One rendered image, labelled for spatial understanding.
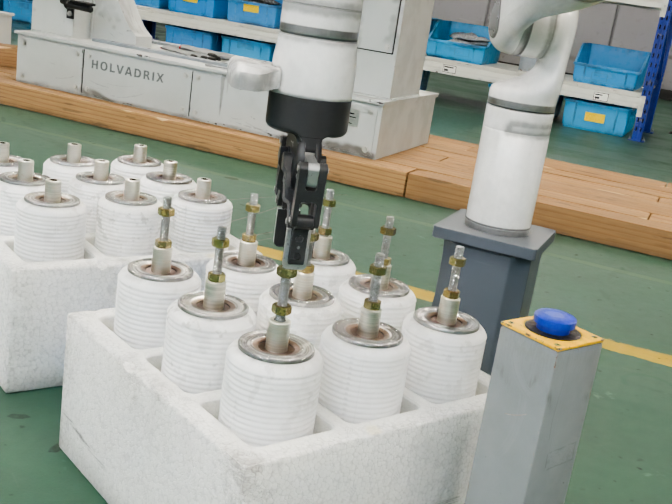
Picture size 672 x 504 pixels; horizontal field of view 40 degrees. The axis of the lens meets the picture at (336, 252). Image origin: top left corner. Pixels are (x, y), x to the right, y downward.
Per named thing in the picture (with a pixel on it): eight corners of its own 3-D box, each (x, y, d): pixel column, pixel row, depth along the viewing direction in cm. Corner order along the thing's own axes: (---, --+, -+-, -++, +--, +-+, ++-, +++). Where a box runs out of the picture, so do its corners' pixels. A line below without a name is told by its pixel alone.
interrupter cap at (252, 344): (269, 330, 95) (270, 324, 95) (329, 354, 91) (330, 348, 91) (221, 347, 89) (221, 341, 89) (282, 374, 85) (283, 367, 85)
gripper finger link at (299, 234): (293, 206, 83) (286, 260, 84) (297, 215, 80) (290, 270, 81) (309, 208, 83) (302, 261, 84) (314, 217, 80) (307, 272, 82)
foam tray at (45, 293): (149, 279, 179) (157, 189, 174) (251, 360, 149) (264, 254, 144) (-66, 296, 156) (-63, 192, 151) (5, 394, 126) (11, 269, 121)
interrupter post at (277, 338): (273, 344, 92) (278, 313, 91) (292, 352, 91) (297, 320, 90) (258, 350, 90) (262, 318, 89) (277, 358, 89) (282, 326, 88)
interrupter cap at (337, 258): (304, 246, 127) (305, 241, 127) (356, 259, 125) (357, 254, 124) (283, 259, 120) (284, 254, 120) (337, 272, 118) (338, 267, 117)
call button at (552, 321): (548, 324, 91) (553, 305, 90) (581, 339, 88) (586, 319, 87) (522, 329, 88) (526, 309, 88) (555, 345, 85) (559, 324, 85)
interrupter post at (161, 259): (160, 278, 106) (163, 251, 105) (145, 272, 107) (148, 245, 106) (175, 274, 108) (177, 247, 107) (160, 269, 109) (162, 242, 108)
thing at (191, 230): (203, 294, 155) (215, 189, 150) (231, 314, 148) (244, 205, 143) (150, 298, 149) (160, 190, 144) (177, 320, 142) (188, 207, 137)
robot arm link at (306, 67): (224, 77, 86) (231, 9, 84) (341, 92, 88) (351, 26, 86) (231, 91, 77) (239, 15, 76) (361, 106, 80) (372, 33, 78)
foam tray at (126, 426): (307, 395, 139) (324, 283, 134) (499, 531, 111) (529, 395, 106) (57, 446, 115) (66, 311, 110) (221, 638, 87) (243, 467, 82)
